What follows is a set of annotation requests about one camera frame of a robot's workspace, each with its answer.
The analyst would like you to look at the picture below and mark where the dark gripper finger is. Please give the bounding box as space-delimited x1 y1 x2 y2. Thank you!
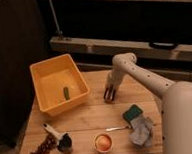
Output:
103 88 110 102
109 90 116 102

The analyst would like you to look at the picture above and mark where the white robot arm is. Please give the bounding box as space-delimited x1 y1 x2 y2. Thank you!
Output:
104 53 192 154

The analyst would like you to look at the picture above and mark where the green sponge eraser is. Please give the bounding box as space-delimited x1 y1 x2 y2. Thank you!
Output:
123 105 143 122

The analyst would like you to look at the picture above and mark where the silver spoon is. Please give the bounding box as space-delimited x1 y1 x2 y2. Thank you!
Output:
106 125 132 132

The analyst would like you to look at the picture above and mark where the green cucumber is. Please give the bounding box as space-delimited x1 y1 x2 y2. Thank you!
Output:
63 87 70 100

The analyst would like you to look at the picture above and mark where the grey crumpled cloth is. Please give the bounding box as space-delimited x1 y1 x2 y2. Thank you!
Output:
129 115 153 147

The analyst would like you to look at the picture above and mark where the yellow plastic bin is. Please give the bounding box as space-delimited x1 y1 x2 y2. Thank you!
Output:
29 54 90 116

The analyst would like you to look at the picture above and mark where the grey metal pole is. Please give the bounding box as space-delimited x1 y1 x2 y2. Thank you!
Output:
48 0 64 40

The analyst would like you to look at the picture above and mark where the wooden shelf unit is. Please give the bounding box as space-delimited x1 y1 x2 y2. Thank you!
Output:
45 0 192 75

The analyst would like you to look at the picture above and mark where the bunch of dark grapes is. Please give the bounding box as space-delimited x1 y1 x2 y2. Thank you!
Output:
29 134 57 154

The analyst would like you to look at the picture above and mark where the black handle on shelf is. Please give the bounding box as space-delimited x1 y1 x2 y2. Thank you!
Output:
149 42 178 51

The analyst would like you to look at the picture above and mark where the white handled brush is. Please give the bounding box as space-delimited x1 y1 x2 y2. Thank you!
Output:
43 123 73 153

